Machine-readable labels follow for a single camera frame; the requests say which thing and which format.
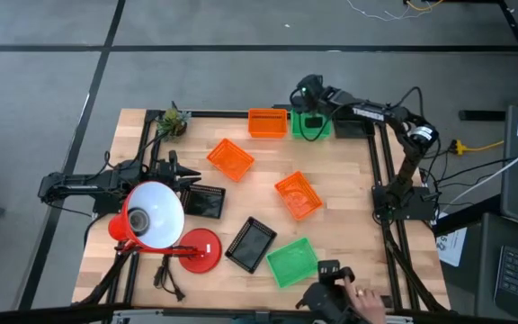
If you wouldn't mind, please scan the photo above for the black desk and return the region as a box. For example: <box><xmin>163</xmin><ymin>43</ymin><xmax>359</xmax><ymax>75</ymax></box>
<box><xmin>432</xmin><ymin>193</ymin><xmax>518</xmax><ymax>322</ymax></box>

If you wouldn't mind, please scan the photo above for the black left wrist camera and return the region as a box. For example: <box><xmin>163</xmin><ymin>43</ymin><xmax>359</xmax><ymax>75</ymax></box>
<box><xmin>167</xmin><ymin>149</ymin><xmax>180</xmax><ymax>176</ymax></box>

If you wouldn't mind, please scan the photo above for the yellow extension cord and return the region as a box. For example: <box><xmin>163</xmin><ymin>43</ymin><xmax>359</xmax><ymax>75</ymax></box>
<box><xmin>449</xmin><ymin>139</ymin><xmax>505</xmax><ymax>157</ymax></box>

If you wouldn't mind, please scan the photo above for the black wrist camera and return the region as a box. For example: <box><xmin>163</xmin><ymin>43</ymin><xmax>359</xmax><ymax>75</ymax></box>
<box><xmin>296</xmin><ymin>73</ymin><xmax>325</xmax><ymax>101</ymax></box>
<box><xmin>167</xmin><ymin>149</ymin><xmax>180</xmax><ymax>176</ymax></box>

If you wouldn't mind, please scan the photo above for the black plastic basket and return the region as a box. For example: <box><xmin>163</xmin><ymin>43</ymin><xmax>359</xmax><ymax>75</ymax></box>
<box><xmin>224</xmin><ymin>215</ymin><xmax>279</xmax><ymax>275</ymax></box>
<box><xmin>332</xmin><ymin>116</ymin><xmax>376</xmax><ymax>140</ymax></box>
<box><xmin>179</xmin><ymin>183</ymin><xmax>227</xmax><ymax>221</ymax></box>

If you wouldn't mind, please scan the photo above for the person's hand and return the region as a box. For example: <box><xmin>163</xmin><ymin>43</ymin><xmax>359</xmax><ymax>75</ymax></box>
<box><xmin>343</xmin><ymin>274</ymin><xmax>388</xmax><ymax>324</ymax></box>

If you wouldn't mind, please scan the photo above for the green plastic basket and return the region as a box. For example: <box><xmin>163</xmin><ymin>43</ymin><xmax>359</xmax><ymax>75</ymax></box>
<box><xmin>290</xmin><ymin>109</ymin><xmax>333</xmax><ymax>141</ymax></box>
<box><xmin>264</xmin><ymin>236</ymin><xmax>320</xmax><ymax>290</ymax></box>

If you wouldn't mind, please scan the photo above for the yellow floor cable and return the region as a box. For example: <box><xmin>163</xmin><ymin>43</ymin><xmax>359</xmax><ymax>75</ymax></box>
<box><xmin>404</xmin><ymin>0</ymin><xmax>445</xmax><ymax>13</ymax></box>

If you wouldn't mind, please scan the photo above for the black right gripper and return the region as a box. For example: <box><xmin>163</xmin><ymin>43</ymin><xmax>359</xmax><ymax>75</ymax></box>
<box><xmin>290</xmin><ymin>87</ymin><xmax>333</xmax><ymax>130</ymax></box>

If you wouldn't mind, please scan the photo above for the small potted succulent plant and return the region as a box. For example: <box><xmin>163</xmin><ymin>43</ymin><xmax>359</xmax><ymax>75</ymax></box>
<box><xmin>156</xmin><ymin>101</ymin><xmax>193</xmax><ymax>142</ymax></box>

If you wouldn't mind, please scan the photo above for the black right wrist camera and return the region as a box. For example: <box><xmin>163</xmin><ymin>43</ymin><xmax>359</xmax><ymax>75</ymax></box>
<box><xmin>296</xmin><ymin>73</ymin><xmax>325</xmax><ymax>101</ymax></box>

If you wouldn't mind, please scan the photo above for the black aluminium table frame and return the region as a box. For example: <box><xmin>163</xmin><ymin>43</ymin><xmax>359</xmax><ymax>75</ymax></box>
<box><xmin>72</xmin><ymin>107</ymin><xmax>451</xmax><ymax>314</ymax></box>

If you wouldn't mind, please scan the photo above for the black stand leg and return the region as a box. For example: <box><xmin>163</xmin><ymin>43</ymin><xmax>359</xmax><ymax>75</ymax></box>
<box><xmin>402</xmin><ymin>0</ymin><xmax>518</xmax><ymax>86</ymax></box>

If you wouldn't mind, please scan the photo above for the thin white floor cable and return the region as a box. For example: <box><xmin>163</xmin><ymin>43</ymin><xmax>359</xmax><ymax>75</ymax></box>
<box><xmin>345</xmin><ymin>0</ymin><xmax>427</xmax><ymax>23</ymax></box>

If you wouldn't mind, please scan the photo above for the white paper sheet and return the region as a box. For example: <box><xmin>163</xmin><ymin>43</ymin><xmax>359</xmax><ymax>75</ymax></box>
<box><xmin>434</xmin><ymin>225</ymin><xmax>469</xmax><ymax>268</ymax></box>

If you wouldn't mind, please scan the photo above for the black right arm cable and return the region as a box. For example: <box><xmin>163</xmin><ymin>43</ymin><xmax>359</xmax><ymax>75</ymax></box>
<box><xmin>289</xmin><ymin>85</ymin><xmax>359</xmax><ymax>143</ymax></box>

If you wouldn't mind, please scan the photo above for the black overhead frame bar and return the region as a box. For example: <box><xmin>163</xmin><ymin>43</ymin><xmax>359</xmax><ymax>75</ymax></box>
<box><xmin>0</xmin><ymin>302</ymin><xmax>518</xmax><ymax>324</ymax></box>

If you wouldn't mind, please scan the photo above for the red desk lamp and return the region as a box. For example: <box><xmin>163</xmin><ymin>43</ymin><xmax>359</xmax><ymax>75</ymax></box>
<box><xmin>107</xmin><ymin>180</ymin><xmax>223</xmax><ymax>275</ymax></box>

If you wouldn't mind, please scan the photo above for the black floor bar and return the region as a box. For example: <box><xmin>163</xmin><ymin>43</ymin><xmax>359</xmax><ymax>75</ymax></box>
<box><xmin>458</xmin><ymin>109</ymin><xmax>508</xmax><ymax>122</ymax></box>

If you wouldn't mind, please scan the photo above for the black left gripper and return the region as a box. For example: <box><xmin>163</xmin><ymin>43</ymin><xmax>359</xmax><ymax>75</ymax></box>
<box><xmin>153</xmin><ymin>157</ymin><xmax>203</xmax><ymax>194</ymax></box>

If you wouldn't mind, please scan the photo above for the black lamp power cord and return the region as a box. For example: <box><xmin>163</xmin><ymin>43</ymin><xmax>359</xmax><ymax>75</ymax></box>
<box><xmin>152</xmin><ymin>254</ymin><xmax>187</xmax><ymax>303</ymax></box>

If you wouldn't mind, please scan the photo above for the orange plastic basket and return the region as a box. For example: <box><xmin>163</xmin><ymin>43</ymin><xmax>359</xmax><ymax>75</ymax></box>
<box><xmin>205</xmin><ymin>137</ymin><xmax>256</xmax><ymax>184</ymax></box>
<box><xmin>273</xmin><ymin>170</ymin><xmax>325</xmax><ymax>222</ymax></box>
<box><xmin>246</xmin><ymin>107</ymin><xmax>289</xmax><ymax>140</ymax></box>

